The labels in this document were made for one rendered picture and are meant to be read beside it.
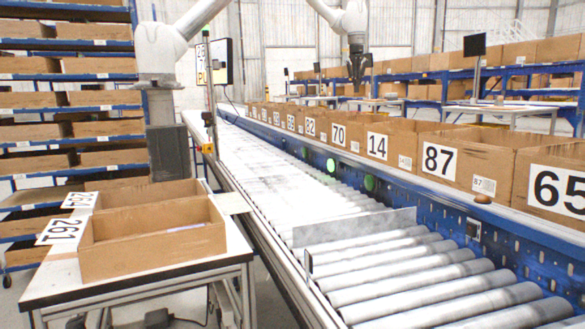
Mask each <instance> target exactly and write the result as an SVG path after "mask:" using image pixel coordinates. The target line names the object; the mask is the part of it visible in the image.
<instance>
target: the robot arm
mask: <svg viewBox="0 0 585 329"><path fill-rule="evenodd" d="M231 1H232V0H199V1H198V2H197V3H196V4H195V5H194V6H193V7H192V8H191V9H189V10H188V11H187V12H186V13H185V14H184V15H183V16H182V17H181V18H180V19H179V20H178V21H177V22H176V23H175V24H174V25H173V26H171V25H165V24H164V23H163V22H140V24H138V26H137V28H136V31H135V33H134V48H135V54H136V62H137V66H138V73H139V82H138V83H135V84H134V87H179V86H181V83H179V82H177V80H176V71H175V67H176V62H178V61H179V60H180V59H181V58H182V56H183V55H184V54H185V53H186V52H187V51H188V47H189V45H188V42H189V41H190V40H191V39H192V38H193V37H194V36H195V35H196V34H197V33H198V32H200V31H201V30H202V29H203V28H204V27H205V26H206V25H207V24H208V23H209V22H210V21H211V20H213V19H214V18H215V17H216V16H217V15H218V14H219V13H220V12H221V11H222V10H223V9H224V8H225V7H226V6H227V5H228V4H229V3H230V2H231ZM305 1H306V2H307V3H308V4H309V5H310V6H311V7H312V8H313V9H314V10H315V11H316V12H317V13H318V14H319V15H321V16H322V17H323V18H324V19H325V20H326V21H327V22H328V23H329V27H330V28H331V29H332V30H333V32H335V34H337V35H340V36H345V35H347V44H348V45H350V46H349V58H348V59H346V60H345V61H344V62H345V63H346V65H347V71H348V75H349V78H350V79H352V80H353V86H354V93H359V86H360V79H361V78H363V77H364V73H365V70H366V63H367V62H368V59H366V58H365V57H364V45H363V44H365V43H366V26H367V10H366V4H365V2H364V1H363V0H351V1H349V3H348V5H347V8H346V11H345V10H342V9H337V10H333V9H331V8H329V7H327V6H326V5H325V4H324V3H323V2H322V1H321V0H305ZM350 61H351V63H352V69H351V64H350ZM362 61H363V63H362V68H361V62H362Z"/></svg>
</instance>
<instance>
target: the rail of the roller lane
mask: <svg viewBox="0 0 585 329"><path fill-rule="evenodd" d="M180 115H181V117H182V119H183V120H184V122H185V124H186V125H187V127H188V128H191V130H190V129H189V130H190V131H191V134H192V135H193V136H194V138H195V136H196V138H197V139H196V138H195V140H196V141H197V143H198V145H199V146H201V143H202V142H205V141H204V139H203V138H202V137H201V135H199V133H198V132H197V130H196V129H195V128H194V127H193V125H192V124H191V122H190V121H189V120H188V119H187V118H186V116H185V115H184V114H183V112H182V111H180ZM205 156H206V158H207V160H208V161H209V162H210V164H211V166H212V165H213V164H212V154H211V153H207V154H205ZM212 167H213V166H212ZM215 169H216V174H217V176H218V177H219V179H220V180H221V182H222V184H223V185H224V187H225V189H226V190H227V192H228V193H230V192H235V191H237V192H238V193H239V194H240V195H241V196H242V198H243V199H244V200H245V201H246V202H247V203H248V204H249V205H250V206H251V207H252V209H253V210H254V211H249V212H245V213H241V215H242V217H243V218H244V220H245V222H246V223H247V225H248V227H249V228H250V230H251V231H252V233H253V235H254V237H255V238H256V240H257V241H258V243H259V245H260V246H261V248H262V250H263V251H264V253H265V255H266V256H267V258H268V260H269V261H270V263H271V265H272V266H273V268H274V270H275V271H276V273H277V275H278V276H279V278H280V280H281V281H282V283H283V284H284V286H285V288H286V289H287V291H288V293H289V294H290V296H291V298H292V300H293V301H294V303H295V304H296V306H297V308H298V310H299V312H300V313H301V315H302V316H303V318H304V320H305V321H306V323H307V325H308V326H309V328H310V329H348V327H346V325H345V324H344V322H343V321H342V320H341V319H340V317H339V316H338V314H337V313H336V312H335V311H334V309H333V308H332V306H331V305H330V304H329V303H328V301H327V300H326V298H325V297H324V296H323V295H322V294H321V292H320V291H319V289H318V288H317V287H316V286H315V284H314V283H313V281H312V280H311V279H309V289H308V288H307V287H306V273H305V271H304V270H303V268H302V267H301V265H299V263H298V262H297V261H296V259H295V258H294V257H293V255H292V254H291V252H290V251H289V250H288V249H287V248H286V246H285V245H284V243H283V242H282V241H281V240H280V238H279V237H278V236H277V234H276V233H275V232H274V230H273V229H272V227H271V226H270V225H269V224H268V223H267V221H266V220H265V218H264V217H263V216H262V215H261V213H260V212H259V211H258V209H257V208H256V207H255V205H254V204H253V203H252V201H250V199H249V198H248V196H247V195H246V194H245V193H244V191H243V190H242V188H241V187H240V186H239V185H238V184H237V182H236V181H235V179H234V178H233V177H232V176H231V174H230V173H229V171H228V170H227V169H226V168H225V167H224V165H223V164H222V162H221V161H220V162H219V161H215ZM309 290H310V291H309Z"/></svg>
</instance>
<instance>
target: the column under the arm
mask: <svg viewBox="0 0 585 329"><path fill-rule="evenodd" d="M174 124H175V125H162V126H152V125H150V124H148V125H145V131H146V140H147V146H148V156H149V162H150V172H151V182H152V183H159V182H165V181H175V180H185V179H190V178H193V175H192V167H191V154H190V147H189V135H188V128H187V125H186V124H185V123H184V122H179V123H174Z"/></svg>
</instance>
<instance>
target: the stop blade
mask: <svg viewBox="0 0 585 329"><path fill-rule="evenodd" d="M416 214H417V207H416V206H414V207H410V208H402V209H397V210H390V211H382V212H377V213H370V214H366V215H358V216H353V217H346V218H341V219H334V220H329V221H322V222H318V223H310V224H306V225H298V226H294V227H292V248H296V247H303V246H307V245H313V244H317V243H324V242H331V241H334V240H341V239H346V238H352V237H356V236H363V235H367V234H373V233H378V232H384V231H388V230H396V229H399V228H406V227H413V226H416Z"/></svg>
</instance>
